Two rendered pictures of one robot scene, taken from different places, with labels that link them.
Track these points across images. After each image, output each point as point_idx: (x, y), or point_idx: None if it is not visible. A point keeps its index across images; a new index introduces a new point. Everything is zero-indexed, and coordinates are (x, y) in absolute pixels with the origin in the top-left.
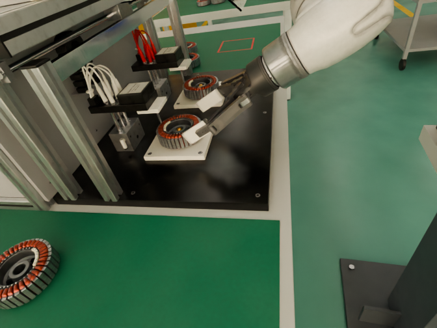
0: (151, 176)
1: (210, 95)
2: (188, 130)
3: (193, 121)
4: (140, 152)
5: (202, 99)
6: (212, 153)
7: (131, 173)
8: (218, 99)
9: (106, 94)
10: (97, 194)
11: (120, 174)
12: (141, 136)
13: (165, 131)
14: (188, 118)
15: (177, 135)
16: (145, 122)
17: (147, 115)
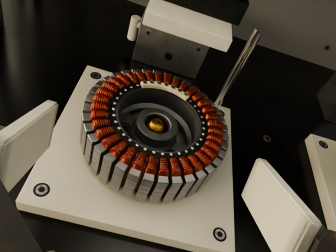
0: (12, 80)
1: (284, 200)
2: (38, 108)
3: (178, 158)
4: (122, 69)
5: (271, 175)
6: (44, 238)
7: (48, 50)
8: (275, 244)
9: None
10: (6, 8)
11: (55, 37)
12: (178, 69)
13: (137, 85)
14: (200, 145)
15: (99, 110)
16: (244, 83)
17: (271, 87)
